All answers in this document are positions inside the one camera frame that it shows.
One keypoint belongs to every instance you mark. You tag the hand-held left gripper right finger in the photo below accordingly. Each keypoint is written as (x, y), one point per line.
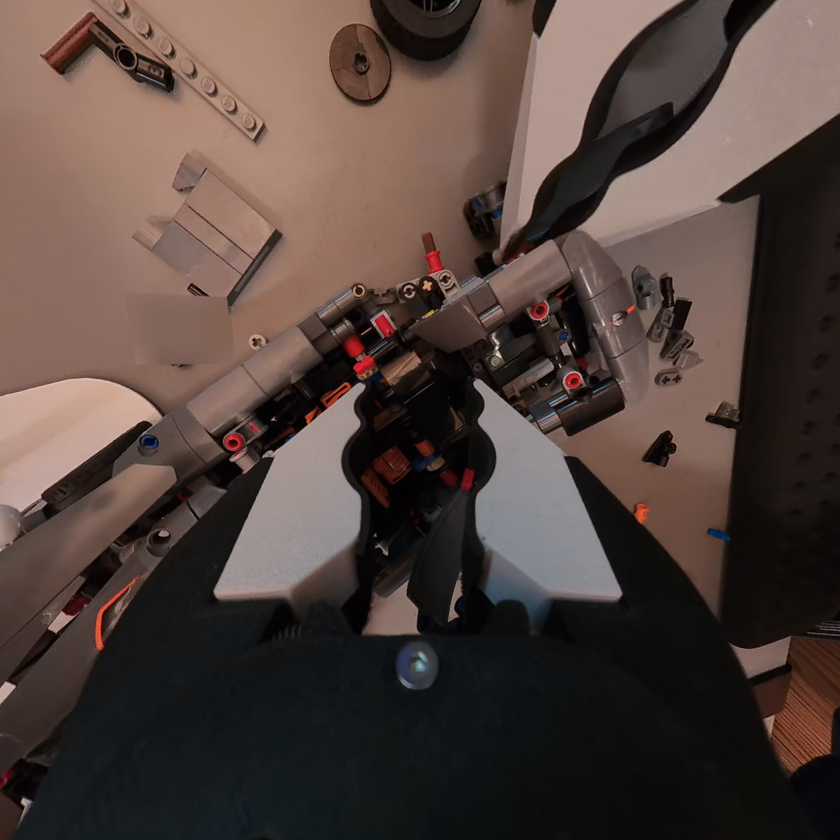
(551, 525)

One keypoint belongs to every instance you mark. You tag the grey lego slope tile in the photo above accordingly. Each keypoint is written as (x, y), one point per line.
(677, 344)

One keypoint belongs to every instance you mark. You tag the person's legs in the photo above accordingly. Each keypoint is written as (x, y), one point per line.
(817, 800)

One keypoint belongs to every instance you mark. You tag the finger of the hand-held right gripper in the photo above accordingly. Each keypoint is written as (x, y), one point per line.
(564, 98)
(774, 98)

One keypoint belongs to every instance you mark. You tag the dark flat lego tile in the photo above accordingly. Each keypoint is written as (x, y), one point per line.
(682, 315)

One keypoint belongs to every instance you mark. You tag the grey lego panel assembly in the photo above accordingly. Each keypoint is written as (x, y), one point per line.
(210, 223)

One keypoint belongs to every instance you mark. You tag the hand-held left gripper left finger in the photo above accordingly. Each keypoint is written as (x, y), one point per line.
(295, 525)

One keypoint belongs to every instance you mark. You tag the brown lego axle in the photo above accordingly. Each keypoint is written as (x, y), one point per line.
(65, 47)

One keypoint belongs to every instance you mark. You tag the black lego wheel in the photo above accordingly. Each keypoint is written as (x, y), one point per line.
(426, 33)

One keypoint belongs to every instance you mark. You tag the light grey round cross stud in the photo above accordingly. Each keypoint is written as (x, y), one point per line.
(258, 341)

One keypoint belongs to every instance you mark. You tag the dark grey lego frame plate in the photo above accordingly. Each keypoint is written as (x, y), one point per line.
(659, 323)

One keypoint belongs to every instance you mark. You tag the small orange lego pin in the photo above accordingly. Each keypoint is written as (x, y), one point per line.
(642, 512)

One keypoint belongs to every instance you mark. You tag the grey lego car model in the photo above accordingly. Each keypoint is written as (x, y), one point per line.
(275, 361)

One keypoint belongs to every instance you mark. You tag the black lego pin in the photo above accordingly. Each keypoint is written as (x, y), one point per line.
(134, 62)

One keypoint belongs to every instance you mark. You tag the dark blurred lego piece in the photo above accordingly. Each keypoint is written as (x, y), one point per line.
(724, 415)

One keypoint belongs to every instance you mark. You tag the dark round lego disc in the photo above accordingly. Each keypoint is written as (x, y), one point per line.
(359, 62)

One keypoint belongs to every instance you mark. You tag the grey oval lego liftarm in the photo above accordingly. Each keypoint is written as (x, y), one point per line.
(669, 377)

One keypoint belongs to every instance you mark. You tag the long grey lego plate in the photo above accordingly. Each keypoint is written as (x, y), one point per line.
(190, 69)

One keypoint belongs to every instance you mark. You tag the dark grey lego wedge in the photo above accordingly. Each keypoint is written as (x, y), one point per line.
(689, 359)

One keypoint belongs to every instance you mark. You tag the black curved lego piece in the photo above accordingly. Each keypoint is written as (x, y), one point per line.
(658, 449)

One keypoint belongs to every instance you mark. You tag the grey connector with blue pin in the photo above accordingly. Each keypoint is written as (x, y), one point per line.
(482, 210)

